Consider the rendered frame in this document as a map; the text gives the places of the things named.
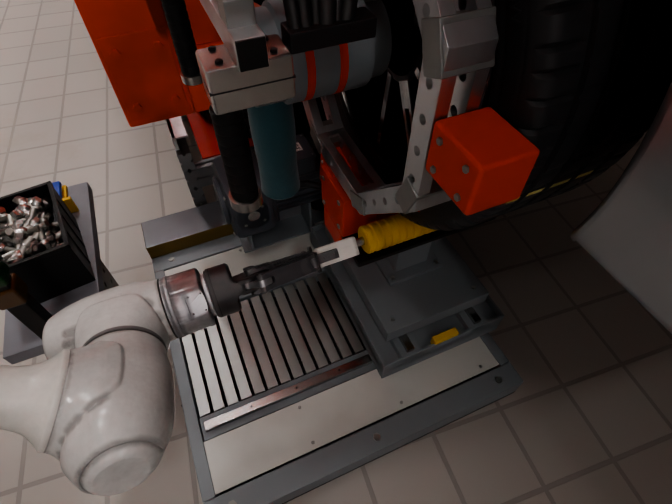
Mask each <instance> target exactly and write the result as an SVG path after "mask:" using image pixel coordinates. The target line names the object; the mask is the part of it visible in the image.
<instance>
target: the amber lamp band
mask: <svg viewBox="0 0 672 504"><path fill-rule="evenodd" d="M10 275H11V287H10V289H8V290H5V291H1V292H0V310H6V309H9V308H12V307H16V306H19V305H22V304H25V303H27V293H28V286H27V284H26V283H25V282H24V281H23V280H22V279H21V278H20V277H19V276H18V275H17V274H15V273H11V274H10Z"/></svg>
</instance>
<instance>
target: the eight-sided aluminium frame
mask: <svg viewBox="0 0 672 504"><path fill-rule="evenodd" d="M413 4H414V8H415V12H416V16H417V20H418V24H419V29H420V33H421V37H422V53H423V59H422V66H421V72H420V78H419V84H418V90H417V96H416V102H415V109H414V115H413V121H412V127H411V133H410V139H409V146H408V152H407V158H406V164H405V170H404V176H403V181H401V182H396V183H391V184H385V183H384V182H383V180H382V179H381V178H380V176H379V175H378V174H377V172H376V171H375V170H374V168H373V167H372V165H371V164H370V163H369V161H368V160H367V159H366V157H365V156H364V155H363V153H362V152H361V151H360V149H359V148H358V147H357V145H356V144H355V142H354V141H353V140H352V138H351V137H350V136H349V134H348V133H347V131H346V129H345V127H344V125H343V122H342V120H341V117H340V113H339V110H338V106H337V102H336V99H335V95H334V94H330V95H326V96H322V97H321V101H322V104H323V108H324V111H325V115H326V118H327V120H325V121H322V119H321V116H320V112H319V109H318V105H317V102H316V98H314V99H311V100H307V101H303V106H304V109H305V112H306V116H307V119H308V123H309V126H310V129H311V130H310V134H311V137H312V139H313V141H314V144H315V146H316V149H317V151H318V153H319V154H322V155H323V157H324V159H325V161H326V163H327V164H328V166H329V168H330V169H331V171H332V172H333V174H334V175H335V177H336V178H337V180H338V182H339V183H340V185H341V186H342V188H343V189H344V191H345V192H346V194H347V196H348V197H349V199H350V200H351V204H352V206H353V207H354V208H355V209H356V210H357V211H358V213H359V214H360V215H363V216H366V215H369V214H387V213H404V214H408V213H411V212H417V211H420V210H423V209H426V208H429V207H432V206H435V205H438V204H441V203H444V202H447V201H450V200H451V198H450V197H449V196H448V195H447V194H446V193H445V191H444V190H443V189H442V188H441V187H440V186H439V184H438V183H437V182H436V181H435V180H434V178H433V177H432V176H431V175H430V174H429V173H428V171H427V170H426V168H425V166H426V161H427V157H428V152H429V147H430V142H431V137H432V133H433V128H434V124H435V122H436V121H438V120H441V119H444V118H448V117H452V116H455V115H459V114H462V113H466V112H470V111H473V110H477V109H478V108H479V105H480V101H481V98H482V95H483V91H484V88H485V84H486V81H487V78H488V74H489V71H490V68H491V67H494V65H495V50H496V47H497V44H498V40H499V35H498V30H497V26H496V6H492V3H491V0H413ZM336 147H340V149H341V150H342V152H343V154H344V156H345V158H346V159H347V161H348V163H349V165H350V166H351V168H352V169H353V171H354V172H355V173H356V175H357V176H358V178H359V179H360V181H361V182H362V184H363V185H364V186H362V185H361V184H360V182H359V181H358V179H357V178H356V176H355V175H354V173H353V172H352V170H351V169H350V168H349V166H348V165H347V163H346V162H345V160H344V159H343V157H342V156H341V154H340V153H339V152H338V150H337V149H336Z"/></svg>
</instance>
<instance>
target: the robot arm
mask: <svg viewBox="0 0 672 504"><path fill-rule="evenodd" d="M307 250H308V251H307V252H306V251H302V252H301V253H298V254H294V255H291V256H288V257H284V258H281V259H278V260H274V261H271V262H265V263H262V264H259V265H256V266H248V267H245V268H243V271H244V272H242V273H240V274H237V275H235V276H233V277H232V275H231V272H230V270H229V267H228V265H227V264H225V263H223V264H220V265H217V266H213V267H210V268H207V269H205V271H203V274H202V275H200V273H199V271H198V270H197V269H196V268H192V269H188V270H185V271H182V272H179V273H176V274H173V275H169V276H164V277H162V278H160V279H156V280H152V281H143V282H132V283H128V284H123V285H120V286H116V287H113V288H110V289H106V290H103V291H101V292H98V293H95V294H93V295H90V296H87V297H85V298H83V299H81V300H79V301H77V302H75V303H73V304H71V305H69V306H67V307H65V308H63V309H62V310H60V311H59V312H57V313H56V314H55V315H53V316H52V317H51V318H49V319H48V321H47V322H46V324H45V326H44V328H43V333H42V345H43V350H44V353H45V356H46V358H47V360H46V361H44V362H41V363H38V364H33V365H25V366H9V365H0V429H2V430H7V431H11V432H15V433H17V434H20V435H22V436H23V437H25V438H26V439H27V440H28V441H29V442H30V443H31V444H32V445H33V447H34V449H35V450H36V452H37V453H46V454H49V455H51V456H53V457H55V458H56V459H57V460H58V461H60V466H61V470H62V472H63V473H64V475H65V476H66V477H67V478H68V480H69V481H70V482H71V483H72V484H73V485H74V486H75V487H76V488H78V489H79V490H80V491H82V492H84V493H86V494H91V495H98V496H111V495H116V494H120V493H123V492H126V491H128V490H130V489H132V488H134V487H136V486H138V485H139V484H141V483H142V482H143V481H144V480H146V479H147V478H148V477H149V475H150V474H151V473H152V472H153V471H154V470H155V469H156V467H157V466H158V464H159V462H160V460H161V458H162V456H163V454H164V452H165V449H166V447H167V445H168V443H169V440H170V438H171V435H172V431H173V426H174V418H175V387H174V378H173V372H172V367H171V364H170V361H169V359H168V355H167V352H168V348H169V345H170V342H171V341H173V340H175V339H178V338H180V337H185V336H187V335H188V334H191V333H194V332H197V331H199V330H202V329H204V328H207V327H210V326H214V324H215V318H214V316H215V315H217V316H218V317H221V318H222V317H224V316H227V315H230V314H233V313H236V312H239V311H240V310H241V309H242V305H241V302H240V299H239V296H241V295H246V294H250V293H252V295H257V294H260V293H266V292H267V291H270V290H272V289H274V288H276V287H278V286H280V285H283V284H285V283H288V282H290V281H293V280H295V279H298V278H300V277H303V276H305V275H308V274H310V273H313V272H317V271H318V272H319V273H320V272H322V269H321V268H322V267H325V266H328V265H330V264H333V263H336V262H339V261H342V260H345V259H348V258H351V257H354V256H357V255H359V254H360V253H359V250H358V246H357V243H356V239H355V237H352V236H351V237H348V238H345V239H342V240H339V241H336V242H333V243H330V244H327V245H324V246H321V247H318V248H315V249H313V250H312V248H311V246H309V247H307Z"/></svg>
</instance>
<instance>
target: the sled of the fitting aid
mask: <svg viewBox="0 0 672 504"><path fill-rule="evenodd" d="M310 235H311V243H312V245H313V247H314V249H315V248H318V247H321V246H324V245H327V244H330V243H331V242H330V240H329V238H328V237H327V235H326V233H325V224H324V223H321V224H317V225H314V226H311V227H310ZM324 268H325V270H326V272H327V274H328V276H329V278H330V280H331V282H332V284H333V286H334V288H335V290H336V292H337V294H338V295H339V297H340V299H341V301H342V303H343V305H344V307H345V309H346V311H347V313H348V315H349V317H350V319H351V321H352V323H353V324H354V326H355V328H356V330H357V332H358V334H359V336H360V338H361V340H362V342H363V344H364V346H365V348H366V350H367V352H368V353H369V355H370V357H371V359H372V361H373V363H374V365H375V367H376V369H377V371H378V373H379V375H380V376H381V378H384V377H387V376H389V375H391V374H394V373H396V372H398V371H401V370H403V369H405V368H408V367H410V366H412V365H415V364H417V363H419V362H421V361H424V360H426V359H428V358H431V357H433V356H435V355H438V354H440V353H442V352H445V351H447V350H449V349H452V348H454V347H456V346H458V345H461V344H463V343H465V342H468V341H470V340H472V339H475V338H477V337H479V336H482V335H484V334H486V333H488V332H491V331H493V330H495V329H497V327H498V325H499V324H500V322H501V321H502V319H503V317H504V314H503V313H502V311H501V310H500V309H499V308H498V306H497V305H496V304H495V302H494V301H493V300H492V299H491V297H490V296H489V295H488V296H487V298H486V300H485V302H482V303H480V304H477V305H475V306H473V307H470V308H468V309H465V310H463V311H460V312H458V313H456V314H453V315H451V316H448V317H446V318H443V319H441V320H438V321H436V322H434V323H431V324H429V325H426V326H424V327H421V328H419V329H417V330H414V331H412V332H409V333H407V334H404V335H402V336H399V337H397V338H395V339H392V340H390V341H387V342H386V341H385V339H384V337H383V336H382V334H381V332H380V330H379V328H378V327H377V325H376V323H375V321H374V319H373V318H372V316H371V314H370V312H369V310H368V309H367V307H366V305H365V303H364V301H363V300H362V298H361V296H360V294H359V292H358V291H357V289H356V287H355V285H354V283H353V282H352V280H351V278H350V276H349V274H348V273H347V271H346V269H345V267H344V265H343V264H342V262H341V261H339V262H336V263H333V264H330V265H328V266H325V267H324Z"/></svg>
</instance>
